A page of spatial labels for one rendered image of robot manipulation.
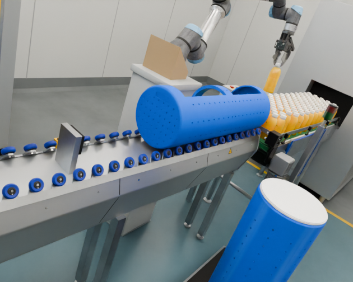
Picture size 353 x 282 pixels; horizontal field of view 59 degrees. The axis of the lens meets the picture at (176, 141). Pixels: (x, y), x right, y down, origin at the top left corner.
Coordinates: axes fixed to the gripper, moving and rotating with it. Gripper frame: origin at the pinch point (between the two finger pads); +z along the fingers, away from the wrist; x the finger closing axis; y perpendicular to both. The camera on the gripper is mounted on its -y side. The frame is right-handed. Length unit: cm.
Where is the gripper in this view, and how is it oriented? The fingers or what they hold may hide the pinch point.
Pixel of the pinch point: (278, 64)
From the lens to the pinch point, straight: 218.8
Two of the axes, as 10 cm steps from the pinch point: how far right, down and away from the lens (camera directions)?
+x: 6.9, 3.9, -6.1
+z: -2.7, 9.2, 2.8
